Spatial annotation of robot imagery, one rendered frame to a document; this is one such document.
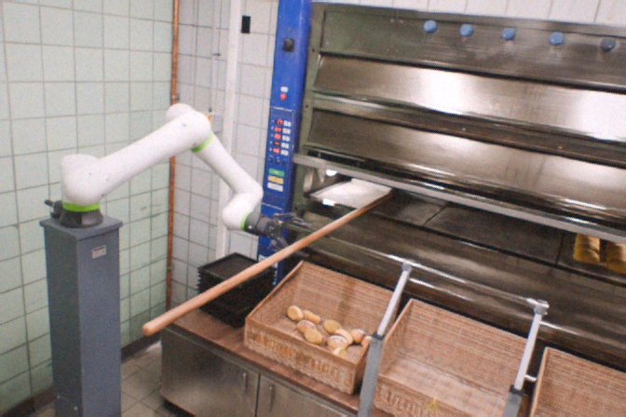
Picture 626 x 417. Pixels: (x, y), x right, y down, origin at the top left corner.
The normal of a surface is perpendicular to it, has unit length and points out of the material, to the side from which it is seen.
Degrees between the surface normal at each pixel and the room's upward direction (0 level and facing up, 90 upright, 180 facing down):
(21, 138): 90
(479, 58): 90
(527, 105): 70
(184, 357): 90
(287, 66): 90
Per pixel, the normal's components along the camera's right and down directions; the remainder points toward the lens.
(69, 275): -0.49, 0.22
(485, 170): -0.42, -0.11
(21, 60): 0.86, 0.26
